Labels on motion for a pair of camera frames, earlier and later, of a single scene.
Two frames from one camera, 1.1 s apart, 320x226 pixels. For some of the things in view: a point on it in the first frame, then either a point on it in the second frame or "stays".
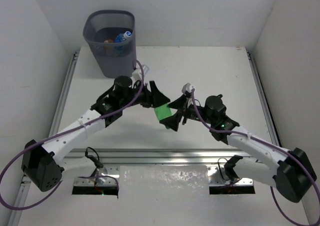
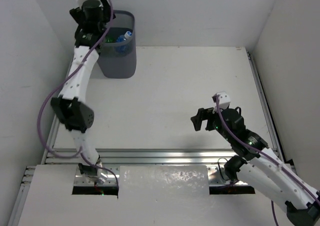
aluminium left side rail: x=25 y=181 stays
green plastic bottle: x=163 y=112 → x=110 y=40
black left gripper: x=150 y=98 → x=107 y=8
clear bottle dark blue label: x=120 y=37 stays
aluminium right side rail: x=267 y=108 stays
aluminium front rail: x=113 y=157 stays
